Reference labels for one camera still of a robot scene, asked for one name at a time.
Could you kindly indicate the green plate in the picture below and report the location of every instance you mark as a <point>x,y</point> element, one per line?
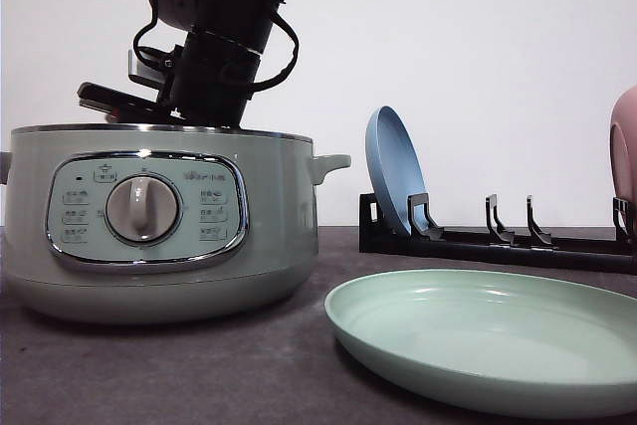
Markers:
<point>497,345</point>

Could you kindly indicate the green electric steamer pot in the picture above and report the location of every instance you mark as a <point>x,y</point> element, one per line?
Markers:
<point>278,196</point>

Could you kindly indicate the blue plate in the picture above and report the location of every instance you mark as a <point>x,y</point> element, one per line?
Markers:
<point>393,171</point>

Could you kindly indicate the black plate rack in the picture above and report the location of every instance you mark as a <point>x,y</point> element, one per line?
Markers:
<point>448,246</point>

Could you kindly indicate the pink plate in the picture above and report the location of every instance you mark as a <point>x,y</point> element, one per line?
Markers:
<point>627,146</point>

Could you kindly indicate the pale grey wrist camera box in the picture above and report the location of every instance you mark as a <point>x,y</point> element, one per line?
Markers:
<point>137,69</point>

